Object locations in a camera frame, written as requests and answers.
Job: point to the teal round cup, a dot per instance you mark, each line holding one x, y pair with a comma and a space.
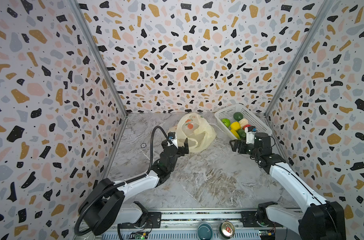
205, 231

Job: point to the right green circuit board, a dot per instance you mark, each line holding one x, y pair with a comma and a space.
267, 235

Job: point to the white plastic mesh basket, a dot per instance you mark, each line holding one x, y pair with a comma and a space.
228, 112

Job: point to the metal drink can top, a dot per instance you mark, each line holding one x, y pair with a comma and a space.
226, 230

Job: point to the green yellow mango fruit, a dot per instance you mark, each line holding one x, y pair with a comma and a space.
234, 132

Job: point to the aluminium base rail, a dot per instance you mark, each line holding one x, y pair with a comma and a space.
182, 224

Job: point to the yellow lemon fruit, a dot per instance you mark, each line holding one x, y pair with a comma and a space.
235, 126

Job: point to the beige pear fruit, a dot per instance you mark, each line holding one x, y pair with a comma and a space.
243, 122

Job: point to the dark green fruit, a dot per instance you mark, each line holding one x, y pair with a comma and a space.
242, 134

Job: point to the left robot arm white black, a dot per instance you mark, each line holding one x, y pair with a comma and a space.
108, 204

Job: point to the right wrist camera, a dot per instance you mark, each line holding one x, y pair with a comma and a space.
250, 131

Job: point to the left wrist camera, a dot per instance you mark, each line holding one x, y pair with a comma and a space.
172, 139

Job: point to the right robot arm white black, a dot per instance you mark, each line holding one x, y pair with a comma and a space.
319, 218

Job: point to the left green circuit board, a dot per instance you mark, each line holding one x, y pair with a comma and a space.
141, 235

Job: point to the yellow plastic bag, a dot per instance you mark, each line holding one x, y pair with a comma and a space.
197, 130

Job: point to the bright green round fruit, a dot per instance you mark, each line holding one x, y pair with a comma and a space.
226, 122

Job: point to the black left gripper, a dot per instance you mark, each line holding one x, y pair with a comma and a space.
181, 152

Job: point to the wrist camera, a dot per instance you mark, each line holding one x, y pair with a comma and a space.
172, 139
250, 131

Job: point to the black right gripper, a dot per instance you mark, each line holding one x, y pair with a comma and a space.
244, 145

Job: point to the green circuit board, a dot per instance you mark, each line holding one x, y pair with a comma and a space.
267, 235
141, 235

